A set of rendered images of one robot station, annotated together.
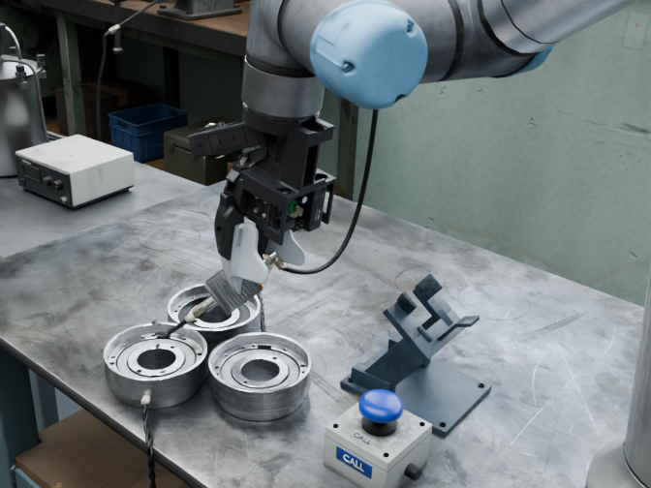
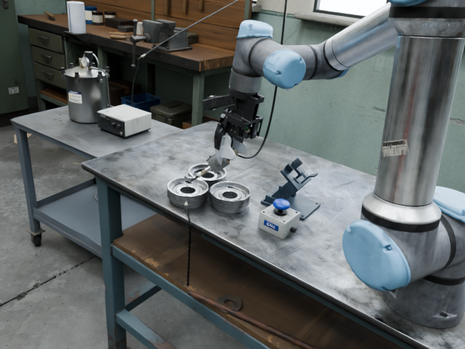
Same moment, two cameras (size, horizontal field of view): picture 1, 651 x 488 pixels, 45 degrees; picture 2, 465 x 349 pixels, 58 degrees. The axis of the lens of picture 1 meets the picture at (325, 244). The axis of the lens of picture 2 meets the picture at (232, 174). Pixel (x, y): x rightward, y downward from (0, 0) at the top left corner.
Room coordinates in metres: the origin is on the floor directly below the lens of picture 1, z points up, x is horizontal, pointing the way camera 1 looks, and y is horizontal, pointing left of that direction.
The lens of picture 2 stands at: (-0.28, 0.11, 1.35)
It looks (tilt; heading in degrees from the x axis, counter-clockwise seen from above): 26 degrees down; 357
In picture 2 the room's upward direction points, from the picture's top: 5 degrees clockwise
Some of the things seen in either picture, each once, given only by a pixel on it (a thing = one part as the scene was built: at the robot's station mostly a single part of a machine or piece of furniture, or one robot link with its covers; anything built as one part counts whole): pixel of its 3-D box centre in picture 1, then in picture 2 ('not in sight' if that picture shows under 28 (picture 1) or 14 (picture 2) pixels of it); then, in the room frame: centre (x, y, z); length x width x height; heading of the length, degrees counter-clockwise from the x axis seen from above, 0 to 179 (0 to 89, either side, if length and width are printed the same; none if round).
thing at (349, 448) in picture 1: (382, 445); (281, 220); (0.56, -0.06, 0.82); 0.08 x 0.07 x 0.05; 51
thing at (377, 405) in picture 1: (379, 420); (280, 210); (0.56, -0.06, 0.85); 0.04 x 0.04 x 0.05
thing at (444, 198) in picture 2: not in sight; (443, 228); (0.34, -0.31, 0.97); 0.13 x 0.12 x 0.14; 119
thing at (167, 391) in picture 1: (156, 365); (187, 192); (0.67, 0.17, 0.82); 0.10 x 0.10 x 0.04
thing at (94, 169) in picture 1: (28, 106); (102, 90); (1.51, 0.61, 0.83); 0.41 x 0.19 x 0.30; 55
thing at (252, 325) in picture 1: (214, 320); (207, 178); (0.76, 0.12, 0.82); 0.10 x 0.10 x 0.04
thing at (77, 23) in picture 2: not in sight; (76, 16); (2.79, 1.12, 0.96); 0.12 x 0.11 x 0.20; 141
